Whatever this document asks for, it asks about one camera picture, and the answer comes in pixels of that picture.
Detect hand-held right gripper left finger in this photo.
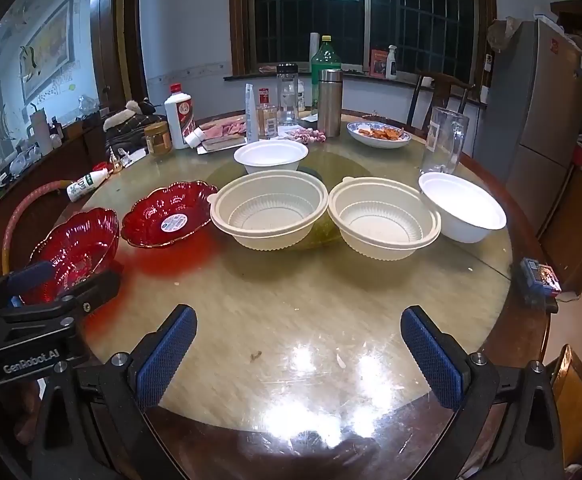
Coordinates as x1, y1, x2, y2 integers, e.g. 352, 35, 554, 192
31, 304, 199, 480

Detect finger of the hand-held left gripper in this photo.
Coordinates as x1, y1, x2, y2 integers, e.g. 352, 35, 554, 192
0, 260, 56, 318
0, 271, 122, 329

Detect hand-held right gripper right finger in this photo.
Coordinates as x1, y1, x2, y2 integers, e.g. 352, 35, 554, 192
400, 304, 566, 480

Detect red glass plate white label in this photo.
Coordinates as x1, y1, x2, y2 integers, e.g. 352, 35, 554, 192
120, 181, 219, 248

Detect cream plastic bowl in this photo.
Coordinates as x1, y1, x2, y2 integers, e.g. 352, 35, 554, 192
328, 176, 442, 261
210, 170, 329, 251

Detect white foam bowl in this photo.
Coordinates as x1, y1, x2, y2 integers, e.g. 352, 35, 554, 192
234, 140, 310, 175
418, 172, 508, 244

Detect multicoloured hula hoop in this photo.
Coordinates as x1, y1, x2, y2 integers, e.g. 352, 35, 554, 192
1, 178, 82, 277

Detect large white milk drink bottle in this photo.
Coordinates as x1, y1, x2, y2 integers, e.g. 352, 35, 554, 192
67, 168, 113, 203

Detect white plastic bag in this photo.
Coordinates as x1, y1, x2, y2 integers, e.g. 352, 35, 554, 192
8, 145, 42, 176

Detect wooden sideboard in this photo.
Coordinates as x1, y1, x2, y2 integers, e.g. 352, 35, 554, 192
0, 120, 108, 261

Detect blue electronic device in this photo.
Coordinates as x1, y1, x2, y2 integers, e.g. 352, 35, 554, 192
520, 257, 562, 306

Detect white tumbler with straw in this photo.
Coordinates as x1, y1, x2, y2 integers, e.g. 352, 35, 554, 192
27, 105, 54, 157

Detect white paper sheet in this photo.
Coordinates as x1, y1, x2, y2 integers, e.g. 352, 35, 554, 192
118, 147, 149, 168

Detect brown cardboard box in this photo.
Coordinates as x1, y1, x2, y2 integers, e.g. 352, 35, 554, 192
546, 344, 582, 466

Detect peanut butter jar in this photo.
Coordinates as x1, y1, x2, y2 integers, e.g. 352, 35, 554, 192
144, 121, 173, 156

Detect black fur-lined boot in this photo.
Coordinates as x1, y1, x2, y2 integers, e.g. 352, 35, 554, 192
103, 109, 164, 151
126, 100, 159, 117

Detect wooden cabinet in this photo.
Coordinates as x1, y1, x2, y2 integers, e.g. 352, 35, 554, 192
538, 165, 582, 293

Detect grey printed booklet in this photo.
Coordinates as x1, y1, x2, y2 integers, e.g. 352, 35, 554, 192
197, 132, 252, 153

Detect white liquor bottle red cap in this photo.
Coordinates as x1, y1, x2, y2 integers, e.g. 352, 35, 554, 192
164, 83, 195, 150

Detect clear glass mug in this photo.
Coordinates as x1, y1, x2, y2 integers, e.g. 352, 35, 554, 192
421, 107, 470, 176

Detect pink meat pack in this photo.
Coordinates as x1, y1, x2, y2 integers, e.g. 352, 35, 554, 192
203, 117, 248, 140

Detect blue patterned plate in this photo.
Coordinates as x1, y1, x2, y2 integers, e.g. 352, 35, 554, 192
347, 121, 412, 149

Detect orange fried snacks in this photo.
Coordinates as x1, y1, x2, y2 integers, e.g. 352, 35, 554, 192
358, 126, 404, 141

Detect white plastic packet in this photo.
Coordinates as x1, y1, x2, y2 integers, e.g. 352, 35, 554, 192
244, 83, 260, 143

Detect small glass liquor bottle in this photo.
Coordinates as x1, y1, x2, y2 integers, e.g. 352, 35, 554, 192
257, 88, 278, 140

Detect wrapped candies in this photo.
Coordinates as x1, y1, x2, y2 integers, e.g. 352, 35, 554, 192
287, 127, 326, 144

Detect wooden door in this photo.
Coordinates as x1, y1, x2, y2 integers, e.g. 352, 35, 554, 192
91, 0, 144, 106

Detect grey refrigerator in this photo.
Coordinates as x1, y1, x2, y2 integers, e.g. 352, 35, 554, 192
473, 19, 582, 233

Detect dark wooden chair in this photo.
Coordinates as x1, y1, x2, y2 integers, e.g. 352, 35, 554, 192
406, 71, 476, 136

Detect steel thermos flask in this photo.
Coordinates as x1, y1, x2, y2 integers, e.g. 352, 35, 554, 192
317, 69, 343, 138

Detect clear bottle black cap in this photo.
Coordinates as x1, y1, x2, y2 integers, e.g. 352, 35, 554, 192
276, 63, 300, 127

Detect green plastic bottle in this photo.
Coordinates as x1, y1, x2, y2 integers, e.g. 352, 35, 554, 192
311, 35, 342, 111

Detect dark barred window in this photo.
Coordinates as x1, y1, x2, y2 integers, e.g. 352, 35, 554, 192
231, 0, 494, 78

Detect framed wall picture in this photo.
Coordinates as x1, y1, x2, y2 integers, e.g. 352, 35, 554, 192
20, 0, 76, 103

